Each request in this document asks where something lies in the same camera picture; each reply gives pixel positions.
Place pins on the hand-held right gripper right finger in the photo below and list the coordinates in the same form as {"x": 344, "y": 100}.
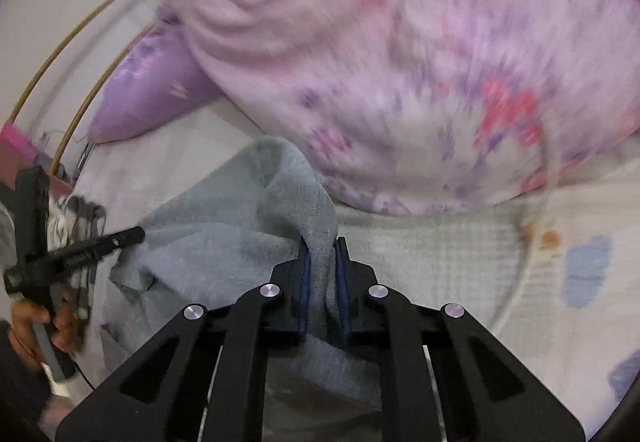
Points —
{"x": 342, "y": 272}

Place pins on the white patterned bed sheet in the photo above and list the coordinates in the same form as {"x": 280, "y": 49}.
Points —
{"x": 450, "y": 282}

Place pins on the wooden curved bed frame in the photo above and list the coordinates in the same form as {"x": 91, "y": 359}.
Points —
{"x": 75, "y": 72}

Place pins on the purple pillow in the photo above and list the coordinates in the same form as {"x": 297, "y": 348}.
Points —
{"x": 150, "y": 92}

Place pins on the grey knit garment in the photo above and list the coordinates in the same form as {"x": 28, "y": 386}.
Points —
{"x": 235, "y": 242}

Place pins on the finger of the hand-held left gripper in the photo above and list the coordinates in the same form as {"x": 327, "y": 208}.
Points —
{"x": 95, "y": 248}

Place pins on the person's left hand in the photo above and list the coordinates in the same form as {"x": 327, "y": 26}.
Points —
{"x": 40, "y": 327}

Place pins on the grey striped cloth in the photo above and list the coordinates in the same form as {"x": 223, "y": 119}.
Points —
{"x": 80, "y": 242}

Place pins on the pink floral blanket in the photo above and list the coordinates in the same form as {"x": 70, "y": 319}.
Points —
{"x": 415, "y": 67}

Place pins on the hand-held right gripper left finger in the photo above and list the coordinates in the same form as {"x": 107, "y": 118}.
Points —
{"x": 304, "y": 272}

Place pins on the person's left forearm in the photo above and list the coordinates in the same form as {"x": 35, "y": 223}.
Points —
{"x": 20, "y": 382}

